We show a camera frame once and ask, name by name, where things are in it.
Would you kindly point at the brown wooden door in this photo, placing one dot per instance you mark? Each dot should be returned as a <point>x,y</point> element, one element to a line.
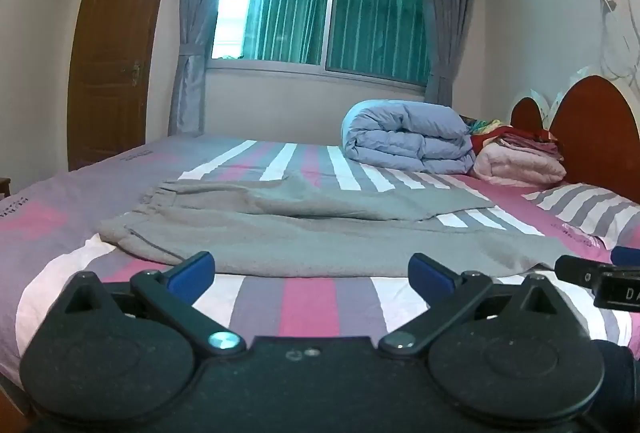
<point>110,63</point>

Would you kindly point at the folded blue duvet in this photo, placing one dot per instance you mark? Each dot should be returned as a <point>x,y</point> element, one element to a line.
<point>400,138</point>

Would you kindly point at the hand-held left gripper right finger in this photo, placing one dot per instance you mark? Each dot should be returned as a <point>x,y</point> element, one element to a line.
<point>429,274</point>

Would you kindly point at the striped pillow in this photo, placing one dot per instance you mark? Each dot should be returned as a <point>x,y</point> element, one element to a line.
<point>590,208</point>

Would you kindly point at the folded pink blanket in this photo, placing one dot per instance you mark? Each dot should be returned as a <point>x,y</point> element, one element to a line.
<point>520,165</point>

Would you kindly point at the red cloth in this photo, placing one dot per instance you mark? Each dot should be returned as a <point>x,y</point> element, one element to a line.
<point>520,135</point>

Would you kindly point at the red wooden headboard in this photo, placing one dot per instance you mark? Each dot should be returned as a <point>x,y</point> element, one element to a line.
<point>590,133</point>

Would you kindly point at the bed with striped sheet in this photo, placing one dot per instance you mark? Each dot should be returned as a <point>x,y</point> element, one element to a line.
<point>310,298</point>

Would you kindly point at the colourful printed cloth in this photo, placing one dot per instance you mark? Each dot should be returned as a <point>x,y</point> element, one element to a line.
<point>482,127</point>

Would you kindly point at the teal window curtain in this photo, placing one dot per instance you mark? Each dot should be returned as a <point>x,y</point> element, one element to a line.
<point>375,28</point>

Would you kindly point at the grey curtain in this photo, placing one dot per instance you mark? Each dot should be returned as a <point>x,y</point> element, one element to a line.
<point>445,13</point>
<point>192,13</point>

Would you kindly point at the wooden nightstand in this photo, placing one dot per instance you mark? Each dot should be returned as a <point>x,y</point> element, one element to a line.
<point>4,188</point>

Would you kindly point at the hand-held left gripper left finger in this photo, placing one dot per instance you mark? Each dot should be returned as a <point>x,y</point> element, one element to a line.
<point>192,272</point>

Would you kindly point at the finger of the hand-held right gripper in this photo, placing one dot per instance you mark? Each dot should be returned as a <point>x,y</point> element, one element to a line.
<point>575,270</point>
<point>627,255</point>

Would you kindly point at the grey pants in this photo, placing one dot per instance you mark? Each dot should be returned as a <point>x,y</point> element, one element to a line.
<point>300,233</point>

